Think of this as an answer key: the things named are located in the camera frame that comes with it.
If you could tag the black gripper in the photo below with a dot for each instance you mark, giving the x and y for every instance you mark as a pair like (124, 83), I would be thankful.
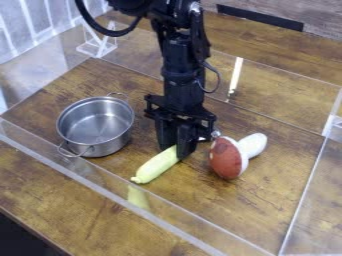
(179, 105)

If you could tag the green handled metal spoon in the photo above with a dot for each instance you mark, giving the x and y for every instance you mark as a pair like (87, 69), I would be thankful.
(155, 166)

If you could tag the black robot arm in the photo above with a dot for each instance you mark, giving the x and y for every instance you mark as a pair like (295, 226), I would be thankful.
(176, 21)

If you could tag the red plush mushroom toy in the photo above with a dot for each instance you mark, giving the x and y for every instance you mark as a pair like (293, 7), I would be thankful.
(230, 154)

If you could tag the stainless steel pot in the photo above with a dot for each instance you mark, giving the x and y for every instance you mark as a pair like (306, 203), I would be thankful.
(95, 126)

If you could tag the black bar on table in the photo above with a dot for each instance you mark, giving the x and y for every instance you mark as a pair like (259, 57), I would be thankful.
(262, 18)

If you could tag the clear acrylic enclosure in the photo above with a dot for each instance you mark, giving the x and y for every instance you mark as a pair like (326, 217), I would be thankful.
(148, 155)

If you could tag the clear acrylic triangle bracket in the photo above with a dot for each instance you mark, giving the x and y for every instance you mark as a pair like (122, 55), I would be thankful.
(96, 46)

